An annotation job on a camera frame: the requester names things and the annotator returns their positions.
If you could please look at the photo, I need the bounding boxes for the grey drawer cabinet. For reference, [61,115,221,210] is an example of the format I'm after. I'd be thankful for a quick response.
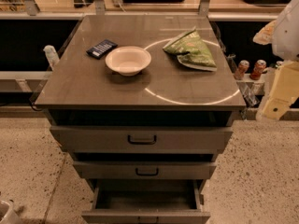
[34,14,247,203]

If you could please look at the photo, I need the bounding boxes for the white object bottom left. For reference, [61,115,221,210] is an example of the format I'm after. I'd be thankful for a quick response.
[0,200,23,224]

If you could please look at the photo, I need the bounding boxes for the green chip bag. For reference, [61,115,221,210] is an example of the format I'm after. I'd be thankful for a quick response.
[163,28,217,72]

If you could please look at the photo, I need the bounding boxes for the grey bottom drawer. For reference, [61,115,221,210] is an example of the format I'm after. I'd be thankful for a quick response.
[82,179,210,224]

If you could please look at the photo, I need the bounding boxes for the red soda can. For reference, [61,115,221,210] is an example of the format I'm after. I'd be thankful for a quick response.
[234,60,249,80]

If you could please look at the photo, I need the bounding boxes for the white bowl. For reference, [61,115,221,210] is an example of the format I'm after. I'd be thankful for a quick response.
[106,46,151,77]

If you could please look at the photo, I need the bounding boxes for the white bottle left side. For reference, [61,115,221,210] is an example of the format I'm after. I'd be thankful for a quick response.
[43,45,60,69]

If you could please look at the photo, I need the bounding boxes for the orange soda can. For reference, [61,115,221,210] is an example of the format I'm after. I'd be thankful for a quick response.
[249,60,266,80]

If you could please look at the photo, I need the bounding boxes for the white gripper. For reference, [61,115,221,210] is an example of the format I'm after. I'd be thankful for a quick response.
[256,0,299,121]

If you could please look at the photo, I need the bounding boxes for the dark blue snack packet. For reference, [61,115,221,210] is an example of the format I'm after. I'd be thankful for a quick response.
[86,39,118,59]

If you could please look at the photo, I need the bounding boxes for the grey middle drawer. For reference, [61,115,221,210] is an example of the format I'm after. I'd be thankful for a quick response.
[73,161,216,180]

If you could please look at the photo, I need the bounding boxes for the grey drawer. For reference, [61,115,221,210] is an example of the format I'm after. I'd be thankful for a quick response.
[73,161,216,180]
[50,126,233,154]
[82,179,210,224]

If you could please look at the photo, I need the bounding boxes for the grey top drawer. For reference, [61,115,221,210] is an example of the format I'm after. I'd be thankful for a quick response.
[50,126,233,154]

